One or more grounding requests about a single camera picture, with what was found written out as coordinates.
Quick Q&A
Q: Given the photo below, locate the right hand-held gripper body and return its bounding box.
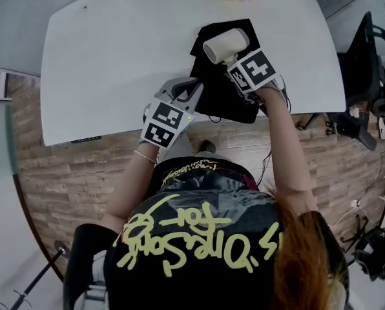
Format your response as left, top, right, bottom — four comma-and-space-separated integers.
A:
227, 49, 282, 95

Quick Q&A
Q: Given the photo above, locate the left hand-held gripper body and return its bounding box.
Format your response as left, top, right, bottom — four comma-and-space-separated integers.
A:
140, 91, 196, 150

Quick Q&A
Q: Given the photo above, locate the black fabric bag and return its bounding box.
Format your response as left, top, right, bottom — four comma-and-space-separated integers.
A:
189, 18, 260, 125

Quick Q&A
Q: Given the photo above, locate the cream hair dryer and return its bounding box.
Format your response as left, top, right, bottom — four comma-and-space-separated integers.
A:
202, 27, 250, 66

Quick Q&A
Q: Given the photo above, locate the person's left forearm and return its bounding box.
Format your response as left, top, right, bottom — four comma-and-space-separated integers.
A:
105, 140, 158, 235

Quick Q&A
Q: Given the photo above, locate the person's right forearm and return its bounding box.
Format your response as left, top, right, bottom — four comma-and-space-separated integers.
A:
258, 82, 318, 213

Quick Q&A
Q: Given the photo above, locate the person's right shoe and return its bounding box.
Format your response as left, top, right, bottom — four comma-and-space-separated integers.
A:
200, 139, 217, 155

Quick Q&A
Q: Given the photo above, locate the black desk control panel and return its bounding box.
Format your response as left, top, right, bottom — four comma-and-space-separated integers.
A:
70, 135, 103, 145

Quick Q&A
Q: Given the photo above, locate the person's black printed shirt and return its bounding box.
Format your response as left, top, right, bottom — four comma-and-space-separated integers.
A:
63, 156, 350, 310

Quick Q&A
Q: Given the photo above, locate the small black tripod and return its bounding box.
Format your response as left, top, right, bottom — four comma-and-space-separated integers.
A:
339, 213, 371, 255

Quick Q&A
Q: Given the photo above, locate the black stand pole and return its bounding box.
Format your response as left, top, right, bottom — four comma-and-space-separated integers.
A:
0, 240, 72, 310

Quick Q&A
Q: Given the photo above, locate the gold bangle bracelet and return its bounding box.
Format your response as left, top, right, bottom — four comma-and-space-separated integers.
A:
133, 149, 157, 165

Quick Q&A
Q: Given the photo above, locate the white power cable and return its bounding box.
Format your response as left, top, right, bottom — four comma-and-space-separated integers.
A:
328, 205, 358, 227

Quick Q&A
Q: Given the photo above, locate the grey harness strap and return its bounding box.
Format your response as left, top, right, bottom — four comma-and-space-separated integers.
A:
82, 279, 110, 310

